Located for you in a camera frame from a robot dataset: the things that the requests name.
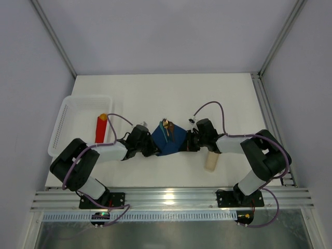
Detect aluminium side rail right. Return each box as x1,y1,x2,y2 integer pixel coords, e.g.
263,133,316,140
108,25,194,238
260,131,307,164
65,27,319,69
251,73,297,188

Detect blue paper napkin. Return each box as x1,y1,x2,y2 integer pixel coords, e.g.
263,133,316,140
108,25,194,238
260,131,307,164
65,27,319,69
151,125,187,156

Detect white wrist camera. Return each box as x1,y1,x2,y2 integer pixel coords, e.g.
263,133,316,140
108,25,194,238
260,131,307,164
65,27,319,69
188,116,198,128
140,121,148,128

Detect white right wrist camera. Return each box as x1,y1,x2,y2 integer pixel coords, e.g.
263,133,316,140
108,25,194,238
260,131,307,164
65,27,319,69
188,116,198,128

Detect brown wooden spoon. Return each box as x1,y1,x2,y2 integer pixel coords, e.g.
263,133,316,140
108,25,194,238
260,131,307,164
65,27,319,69
168,122,175,142

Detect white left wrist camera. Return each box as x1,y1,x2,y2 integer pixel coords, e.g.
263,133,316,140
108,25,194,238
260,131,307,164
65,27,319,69
140,121,148,128

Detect aluminium frame post left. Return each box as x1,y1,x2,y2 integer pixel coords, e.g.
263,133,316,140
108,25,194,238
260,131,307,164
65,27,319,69
29,0,77,79

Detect white plastic basket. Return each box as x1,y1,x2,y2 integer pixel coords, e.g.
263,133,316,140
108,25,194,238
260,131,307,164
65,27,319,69
48,95,112,157

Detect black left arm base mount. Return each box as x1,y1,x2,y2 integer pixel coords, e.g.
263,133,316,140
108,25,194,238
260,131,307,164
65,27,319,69
79,192,126,210

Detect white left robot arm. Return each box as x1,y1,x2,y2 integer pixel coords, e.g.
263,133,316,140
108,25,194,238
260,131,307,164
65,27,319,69
50,124,161,209

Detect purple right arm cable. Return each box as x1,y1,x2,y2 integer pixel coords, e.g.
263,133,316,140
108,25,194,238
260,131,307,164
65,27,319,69
191,101,291,228

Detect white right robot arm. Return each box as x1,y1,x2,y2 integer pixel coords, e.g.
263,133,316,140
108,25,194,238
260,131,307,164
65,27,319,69
179,118,292,208

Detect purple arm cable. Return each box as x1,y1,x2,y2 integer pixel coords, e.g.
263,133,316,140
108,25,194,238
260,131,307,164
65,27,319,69
191,101,291,228
62,113,133,228

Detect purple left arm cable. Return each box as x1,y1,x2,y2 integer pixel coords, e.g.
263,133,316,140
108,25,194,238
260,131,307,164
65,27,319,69
62,113,133,228

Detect aluminium frame post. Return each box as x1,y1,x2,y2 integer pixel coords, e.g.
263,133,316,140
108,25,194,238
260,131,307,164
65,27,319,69
258,0,307,78
29,0,77,79

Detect aluminium frame post right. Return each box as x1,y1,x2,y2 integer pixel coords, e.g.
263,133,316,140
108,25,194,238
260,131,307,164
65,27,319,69
258,0,307,78

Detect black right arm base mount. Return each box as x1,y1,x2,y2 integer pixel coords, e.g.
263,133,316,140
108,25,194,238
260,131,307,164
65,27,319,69
216,189,265,208

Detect white slotted cable duct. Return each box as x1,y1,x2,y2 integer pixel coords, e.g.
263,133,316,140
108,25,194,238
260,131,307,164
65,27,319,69
41,210,237,222

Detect teal plastic knife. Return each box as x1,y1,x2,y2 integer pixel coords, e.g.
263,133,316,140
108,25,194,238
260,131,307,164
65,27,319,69
159,121,168,143

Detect beige cutlery tray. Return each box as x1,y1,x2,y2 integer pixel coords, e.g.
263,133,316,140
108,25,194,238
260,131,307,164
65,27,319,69
204,151,219,172

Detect aluminium table edge rail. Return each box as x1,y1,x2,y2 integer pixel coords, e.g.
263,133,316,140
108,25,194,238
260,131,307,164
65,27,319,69
31,186,314,212

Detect red bottle orange cap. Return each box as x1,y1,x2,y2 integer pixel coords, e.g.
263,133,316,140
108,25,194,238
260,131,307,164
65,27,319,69
95,113,107,143

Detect gold fork green handle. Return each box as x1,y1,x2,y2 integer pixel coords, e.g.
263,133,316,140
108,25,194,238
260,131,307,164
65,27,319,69
162,119,171,137

